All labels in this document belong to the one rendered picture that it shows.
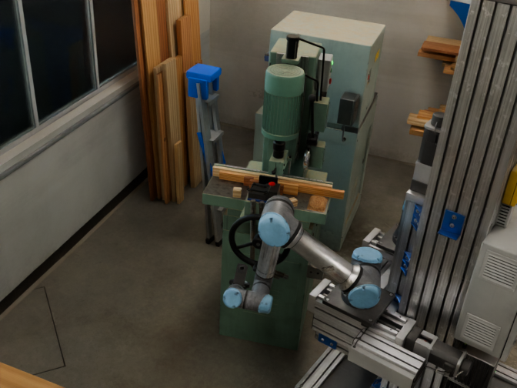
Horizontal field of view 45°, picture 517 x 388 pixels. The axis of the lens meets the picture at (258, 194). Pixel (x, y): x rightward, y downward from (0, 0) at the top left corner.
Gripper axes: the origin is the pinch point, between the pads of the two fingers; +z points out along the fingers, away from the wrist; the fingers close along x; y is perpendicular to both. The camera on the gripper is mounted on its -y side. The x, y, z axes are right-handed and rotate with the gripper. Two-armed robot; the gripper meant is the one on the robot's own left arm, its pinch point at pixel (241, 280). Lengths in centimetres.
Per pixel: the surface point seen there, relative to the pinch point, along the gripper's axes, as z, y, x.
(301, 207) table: 18.5, -36.2, 19.7
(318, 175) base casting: 66, -54, 25
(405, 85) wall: 227, -140, 83
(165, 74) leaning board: 125, -100, -83
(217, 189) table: 24.7, -36.5, -21.8
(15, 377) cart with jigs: -39, 49, -78
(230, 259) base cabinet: 37.5, -3.0, -10.2
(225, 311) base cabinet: 56, 28, -9
